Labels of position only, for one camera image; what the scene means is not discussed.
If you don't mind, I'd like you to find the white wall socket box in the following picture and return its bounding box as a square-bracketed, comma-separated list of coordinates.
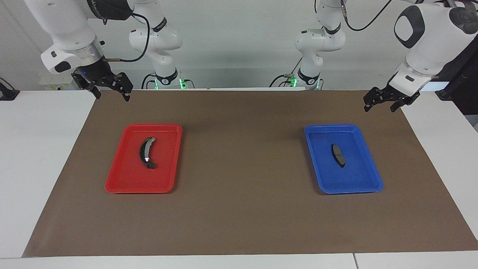
[39, 73, 81, 90]

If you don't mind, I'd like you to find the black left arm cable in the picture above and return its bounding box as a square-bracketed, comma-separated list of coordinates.
[341, 0, 393, 32]

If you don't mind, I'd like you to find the short dark brake pad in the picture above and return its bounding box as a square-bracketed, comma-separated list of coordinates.
[331, 144, 346, 168]

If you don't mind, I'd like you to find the long curved brake pad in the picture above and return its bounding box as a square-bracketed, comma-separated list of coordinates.
[139, 136, 158, 170]

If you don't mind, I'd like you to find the blue plastic tray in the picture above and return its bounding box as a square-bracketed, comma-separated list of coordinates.
[304, 124, 384, 195]

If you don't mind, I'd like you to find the black table clamp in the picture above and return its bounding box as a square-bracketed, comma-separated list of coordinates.
[0, 77, 20, 101]

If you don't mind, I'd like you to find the brown table mat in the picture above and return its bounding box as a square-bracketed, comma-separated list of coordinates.
[22, 90, 478, 258]

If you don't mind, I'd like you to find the red plastic tray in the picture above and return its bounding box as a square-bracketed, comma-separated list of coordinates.
[105, 123, 183, 194]

